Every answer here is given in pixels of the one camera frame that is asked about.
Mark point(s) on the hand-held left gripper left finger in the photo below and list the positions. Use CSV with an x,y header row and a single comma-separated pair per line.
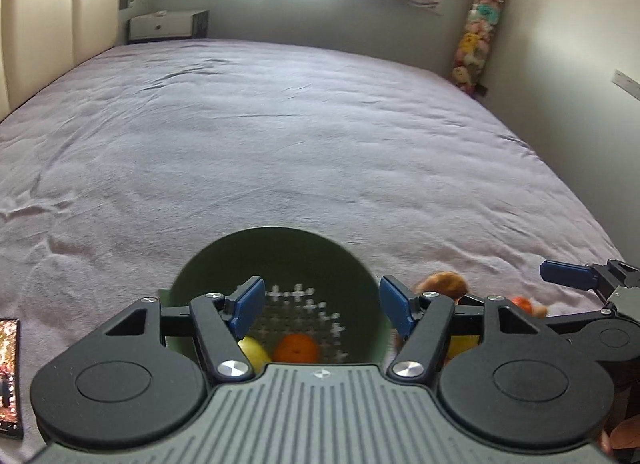
x,y
248,306

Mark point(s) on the black smartphone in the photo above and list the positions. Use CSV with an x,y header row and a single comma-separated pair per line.
x,y
10,379

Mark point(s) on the green plastic colander bowl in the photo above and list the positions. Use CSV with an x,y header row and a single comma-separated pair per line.
x,y
280,254

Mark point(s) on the small orange tangerine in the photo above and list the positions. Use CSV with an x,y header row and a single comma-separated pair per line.
x,y
296,349
525,305

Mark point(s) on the cream padded headboard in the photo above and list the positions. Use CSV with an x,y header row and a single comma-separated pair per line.
x,y
40,18

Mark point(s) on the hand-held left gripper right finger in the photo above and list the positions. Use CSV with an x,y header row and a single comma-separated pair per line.
x,y
397,305

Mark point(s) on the lilac bed sheet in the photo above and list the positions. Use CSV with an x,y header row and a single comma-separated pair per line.
x,y
300,143

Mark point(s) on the hanging plush toy column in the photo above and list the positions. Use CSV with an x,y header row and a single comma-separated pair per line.
x,y
475,43

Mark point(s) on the white nightstand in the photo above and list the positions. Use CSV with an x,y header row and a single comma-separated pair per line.
x,y
160,27

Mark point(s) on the overripe brown banana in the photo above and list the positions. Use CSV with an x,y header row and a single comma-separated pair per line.
x,y
445,284

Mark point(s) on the white wall strip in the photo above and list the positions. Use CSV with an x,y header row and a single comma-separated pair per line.
x,y
627,82

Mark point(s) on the yellow lemon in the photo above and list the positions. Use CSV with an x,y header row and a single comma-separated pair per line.
x,y
255,354
462,345

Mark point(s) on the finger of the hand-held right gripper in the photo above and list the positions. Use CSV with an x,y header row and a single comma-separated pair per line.
x,y
575,319
565,274

